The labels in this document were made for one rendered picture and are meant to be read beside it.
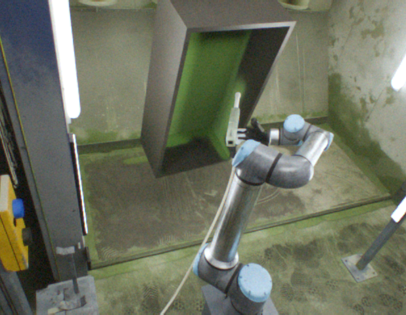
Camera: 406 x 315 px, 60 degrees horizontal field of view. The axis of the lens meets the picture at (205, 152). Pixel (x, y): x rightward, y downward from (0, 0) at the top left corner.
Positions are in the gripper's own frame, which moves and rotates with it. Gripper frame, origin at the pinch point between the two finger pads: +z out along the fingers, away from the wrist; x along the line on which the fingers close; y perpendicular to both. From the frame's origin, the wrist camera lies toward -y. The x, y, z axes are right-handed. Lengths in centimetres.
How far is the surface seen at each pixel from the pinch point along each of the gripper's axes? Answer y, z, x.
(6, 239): -45, 46, -105
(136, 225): 91, 74, 7
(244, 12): -55, -7, 23
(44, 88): -58, 58, -53
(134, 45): 4, 93, 132
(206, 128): 52, 27, 76
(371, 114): 86, -120, 148
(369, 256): 115, -94, 8
